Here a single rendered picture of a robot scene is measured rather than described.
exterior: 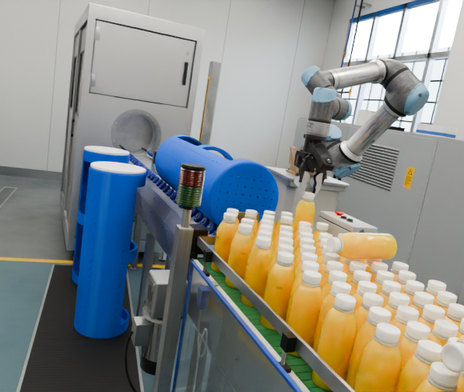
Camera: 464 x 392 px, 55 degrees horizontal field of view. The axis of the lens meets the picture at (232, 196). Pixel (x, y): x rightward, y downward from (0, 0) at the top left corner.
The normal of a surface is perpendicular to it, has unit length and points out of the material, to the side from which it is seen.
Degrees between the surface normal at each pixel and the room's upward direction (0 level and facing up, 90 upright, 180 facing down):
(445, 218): 90
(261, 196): 90
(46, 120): 90
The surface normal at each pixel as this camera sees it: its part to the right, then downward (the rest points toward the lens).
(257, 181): 0.38, 0.23
